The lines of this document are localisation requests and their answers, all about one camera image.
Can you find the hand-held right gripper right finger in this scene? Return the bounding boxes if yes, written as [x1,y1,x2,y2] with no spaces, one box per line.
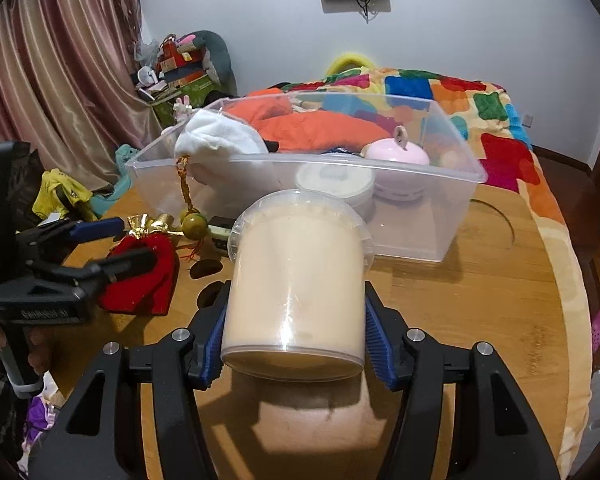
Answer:
[365,282,561,480]

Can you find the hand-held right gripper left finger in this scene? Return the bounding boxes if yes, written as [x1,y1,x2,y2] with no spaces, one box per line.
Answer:
[30,280,232,480]

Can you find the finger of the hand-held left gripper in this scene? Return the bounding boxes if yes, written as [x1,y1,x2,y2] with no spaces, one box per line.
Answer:
[35,249,157,293]
[17,217,123,261]

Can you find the red velvet pouch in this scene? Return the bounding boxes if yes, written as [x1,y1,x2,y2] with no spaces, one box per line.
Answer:
[100,214,181,316]

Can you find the cream clear plastic jar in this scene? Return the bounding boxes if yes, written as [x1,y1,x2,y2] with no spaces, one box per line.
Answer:
[220,189,376,381]

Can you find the clear plastic storage bin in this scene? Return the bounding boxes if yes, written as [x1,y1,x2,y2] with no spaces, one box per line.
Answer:
[125,91,488,264]

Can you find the white drawstring cloth bag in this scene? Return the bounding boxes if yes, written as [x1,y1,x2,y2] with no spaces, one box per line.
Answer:
[174,109,270,186]

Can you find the round white lidded container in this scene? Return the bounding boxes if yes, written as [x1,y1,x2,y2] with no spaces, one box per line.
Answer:
[295,160,376,221]

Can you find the person's left hand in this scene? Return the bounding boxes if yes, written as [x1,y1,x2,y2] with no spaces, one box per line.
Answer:
[27,332,55,376]

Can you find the yellow cloth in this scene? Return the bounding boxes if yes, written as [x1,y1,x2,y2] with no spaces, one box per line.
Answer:
[32,169,98,223]

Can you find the teal plush dinosaur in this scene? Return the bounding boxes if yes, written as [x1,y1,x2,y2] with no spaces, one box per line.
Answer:
[87,144,136,216]

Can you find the black paper bag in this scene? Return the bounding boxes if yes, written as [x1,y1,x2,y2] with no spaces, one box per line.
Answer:
[12,141,48,233]

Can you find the wooden desk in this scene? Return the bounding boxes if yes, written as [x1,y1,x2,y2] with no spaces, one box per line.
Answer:
[45,180,593,480]

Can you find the pink satin curtain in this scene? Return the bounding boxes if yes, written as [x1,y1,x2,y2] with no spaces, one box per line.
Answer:
[0,0,161,191]

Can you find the black garment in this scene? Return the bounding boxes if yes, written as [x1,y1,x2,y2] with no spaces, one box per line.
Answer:
[205,87,241,106]

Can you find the red box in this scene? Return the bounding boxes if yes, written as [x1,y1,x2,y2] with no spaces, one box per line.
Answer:
[157,37,203,73]

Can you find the pink round lamp with hook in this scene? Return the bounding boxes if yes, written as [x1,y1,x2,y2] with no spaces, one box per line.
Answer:
[362,126,431,202]

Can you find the grey plush cushion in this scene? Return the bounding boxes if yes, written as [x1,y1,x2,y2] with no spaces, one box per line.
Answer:
[195,30,238,96]

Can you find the orange cloth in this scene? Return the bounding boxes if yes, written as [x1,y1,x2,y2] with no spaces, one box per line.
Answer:
[227,92,391,153]

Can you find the colourful patchwork blanket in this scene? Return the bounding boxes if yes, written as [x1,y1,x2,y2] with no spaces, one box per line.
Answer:
[245,67,593,461]

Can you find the yellow foam hoop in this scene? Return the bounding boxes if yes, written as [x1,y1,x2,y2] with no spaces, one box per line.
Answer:
[325,51,376,76]

